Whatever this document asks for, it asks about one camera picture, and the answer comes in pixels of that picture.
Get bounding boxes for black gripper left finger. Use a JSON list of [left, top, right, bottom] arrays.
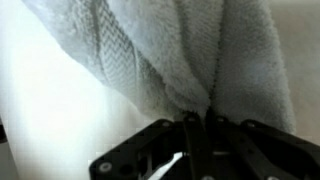
[[89, 112, 213, 180]]

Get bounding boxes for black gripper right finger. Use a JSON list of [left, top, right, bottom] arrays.
[[205, 108, 320, 180]]

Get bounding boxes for white terry towel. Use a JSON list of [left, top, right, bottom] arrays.
[[21, 0, 297, 134]]

